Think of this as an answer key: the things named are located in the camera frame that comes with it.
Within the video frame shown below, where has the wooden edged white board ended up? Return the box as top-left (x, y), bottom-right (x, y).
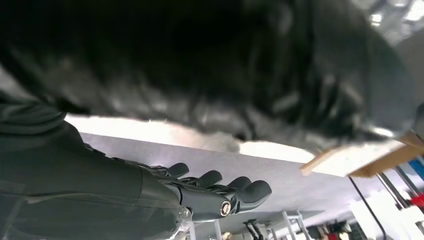
top-left (299, 131), bottom-right (424, 179)

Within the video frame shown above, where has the thin black pole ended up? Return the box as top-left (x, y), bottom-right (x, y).
top-left (347, 176), bottom-right (389, 240)

